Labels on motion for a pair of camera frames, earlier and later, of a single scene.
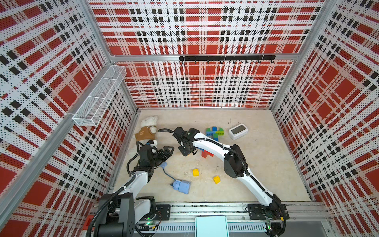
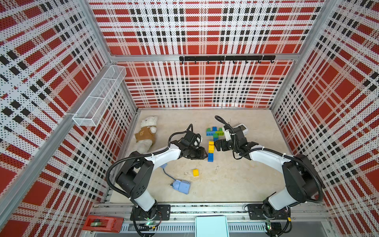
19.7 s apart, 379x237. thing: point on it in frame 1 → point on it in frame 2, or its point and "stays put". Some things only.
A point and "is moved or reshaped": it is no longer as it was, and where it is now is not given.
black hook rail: x=226 y=58 stays put
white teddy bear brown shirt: x=148 y=130 stays put
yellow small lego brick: x=216 y=179 is moved or reshaped
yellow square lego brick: x=196 y=172 stays put
